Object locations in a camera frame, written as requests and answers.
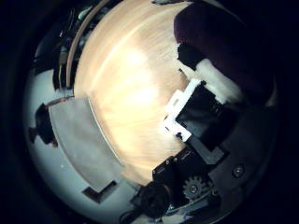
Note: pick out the purple eggplant toy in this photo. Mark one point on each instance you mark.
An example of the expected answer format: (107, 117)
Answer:
(224, 37)

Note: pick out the person in dark shirt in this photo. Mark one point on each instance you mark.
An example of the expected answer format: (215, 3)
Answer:
(43, 124)

